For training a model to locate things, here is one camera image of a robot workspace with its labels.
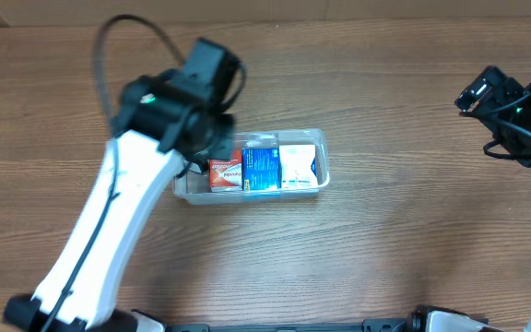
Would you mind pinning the white bandage box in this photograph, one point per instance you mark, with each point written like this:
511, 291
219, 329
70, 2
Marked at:
298, 166

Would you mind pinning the clear plastic container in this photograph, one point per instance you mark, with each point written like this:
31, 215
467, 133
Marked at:
194, 186

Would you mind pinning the red Panadol box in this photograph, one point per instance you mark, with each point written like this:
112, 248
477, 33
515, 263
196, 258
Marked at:
226, 175

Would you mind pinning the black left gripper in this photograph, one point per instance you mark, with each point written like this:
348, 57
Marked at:
222, 143

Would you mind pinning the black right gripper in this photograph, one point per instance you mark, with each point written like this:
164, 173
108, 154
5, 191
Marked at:
500, 86

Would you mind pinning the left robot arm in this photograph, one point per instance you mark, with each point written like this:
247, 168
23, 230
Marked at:
166, 123

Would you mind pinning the blue VapoDrops box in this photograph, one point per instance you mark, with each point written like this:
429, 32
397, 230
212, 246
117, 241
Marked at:
261, 169

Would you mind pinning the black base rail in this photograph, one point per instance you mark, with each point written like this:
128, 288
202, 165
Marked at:
415, 323

